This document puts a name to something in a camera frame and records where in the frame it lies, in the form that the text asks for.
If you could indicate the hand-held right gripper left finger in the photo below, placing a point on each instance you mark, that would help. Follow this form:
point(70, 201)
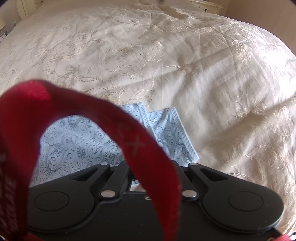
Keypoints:
point(119, 175)

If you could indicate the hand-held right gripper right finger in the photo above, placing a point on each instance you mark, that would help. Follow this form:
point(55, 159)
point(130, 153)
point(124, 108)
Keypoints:
point(193, 178)

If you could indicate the blue floral pants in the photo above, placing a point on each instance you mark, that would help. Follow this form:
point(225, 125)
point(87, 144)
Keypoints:
point(76, 143)

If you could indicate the cream embroidered bedspread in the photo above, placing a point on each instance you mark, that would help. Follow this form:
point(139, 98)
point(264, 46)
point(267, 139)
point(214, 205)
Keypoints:
point(175, 69)

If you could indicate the white drawer cabinet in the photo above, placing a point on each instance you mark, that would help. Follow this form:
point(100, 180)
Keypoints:
point(208, 5)

